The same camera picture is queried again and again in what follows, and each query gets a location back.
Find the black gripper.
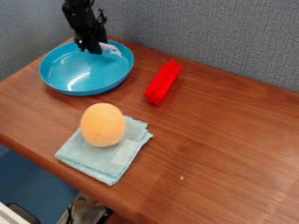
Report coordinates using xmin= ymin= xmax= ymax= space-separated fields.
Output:
xmin=62 ymin=4 xmax=109 ymax=55

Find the white toothpaste tube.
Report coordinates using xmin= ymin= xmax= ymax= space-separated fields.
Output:
xmin=99 ymin=42 xmax=123 ymax=57

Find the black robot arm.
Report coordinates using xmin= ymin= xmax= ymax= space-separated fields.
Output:
xmin=62 ymin=0 xmax=109 ymax=55

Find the blue plate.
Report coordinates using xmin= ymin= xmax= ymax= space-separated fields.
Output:
xmin=39 ymin=40 xmax=135 ymax=96

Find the red plastic block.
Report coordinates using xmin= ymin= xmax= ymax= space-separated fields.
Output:
xmin=145 ymin=60 xmax=183 ymax=106

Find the orange egg-shaped ball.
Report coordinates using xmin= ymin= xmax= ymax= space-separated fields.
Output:
xmin=79 ymin=103 xmax=127 ymax=147

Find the light blue folded cloth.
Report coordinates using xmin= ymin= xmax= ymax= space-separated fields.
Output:
xmin=55 ymin=116 xmax=154 ymax=186

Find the metal table leg bracket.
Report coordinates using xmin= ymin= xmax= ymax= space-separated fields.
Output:
xmin=57 ymin=192 xmax=114 ymax=224

